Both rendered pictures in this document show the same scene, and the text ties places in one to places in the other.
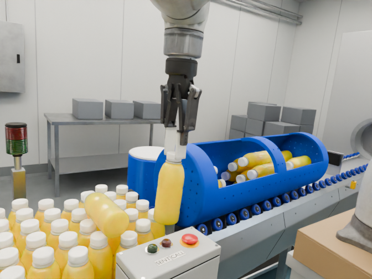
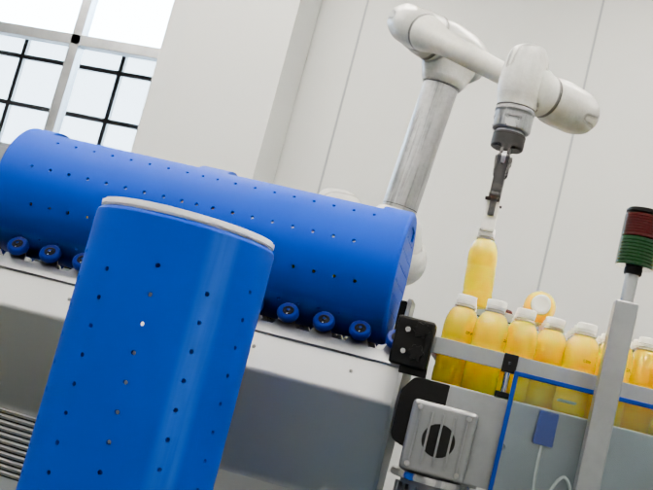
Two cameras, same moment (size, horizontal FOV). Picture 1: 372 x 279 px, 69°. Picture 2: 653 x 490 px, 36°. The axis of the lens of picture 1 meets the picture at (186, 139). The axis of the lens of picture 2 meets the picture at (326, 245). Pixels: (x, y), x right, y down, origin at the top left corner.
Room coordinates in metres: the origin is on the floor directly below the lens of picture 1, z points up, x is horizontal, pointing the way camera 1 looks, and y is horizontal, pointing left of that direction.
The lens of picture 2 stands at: (2.33, 1.53, 0.85)
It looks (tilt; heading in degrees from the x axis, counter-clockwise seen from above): 7 degrees up; 231
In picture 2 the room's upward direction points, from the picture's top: 14 degrees clockwise
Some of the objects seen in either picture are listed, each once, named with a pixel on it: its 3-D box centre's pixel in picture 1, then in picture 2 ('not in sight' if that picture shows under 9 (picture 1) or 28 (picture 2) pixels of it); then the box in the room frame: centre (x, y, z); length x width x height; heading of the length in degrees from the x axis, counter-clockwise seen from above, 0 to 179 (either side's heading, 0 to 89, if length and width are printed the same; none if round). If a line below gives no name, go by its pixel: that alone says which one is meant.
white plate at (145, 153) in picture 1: (153, 153); (189, 226); (1.50, 0.18, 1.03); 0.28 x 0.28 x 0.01
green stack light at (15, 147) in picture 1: (16, 145); (636, 253); (0.88, 0.57, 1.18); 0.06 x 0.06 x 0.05
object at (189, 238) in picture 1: (189, 239); not in sight; (0.54, -0.03, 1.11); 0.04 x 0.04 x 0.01
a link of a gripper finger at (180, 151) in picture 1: (181, 145); not in sight; (0.64, 0.01, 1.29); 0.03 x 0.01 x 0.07; 130
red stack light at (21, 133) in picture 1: (16, 132); (642, 227); (0.88, 0.57, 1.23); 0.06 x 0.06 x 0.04
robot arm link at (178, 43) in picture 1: (182, 46); (512, 122); (0.65, 0.03, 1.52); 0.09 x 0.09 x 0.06
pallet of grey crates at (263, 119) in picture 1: (267, 138); not in sight; (4.80, -1.47, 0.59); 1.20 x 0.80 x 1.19; 34
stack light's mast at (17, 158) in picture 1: (16, 146); (635, 257); (0.88, 0.57, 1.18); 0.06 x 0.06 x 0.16
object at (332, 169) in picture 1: (332, 163); not in sight; (1.72, -0.97, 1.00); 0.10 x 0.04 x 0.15; 40
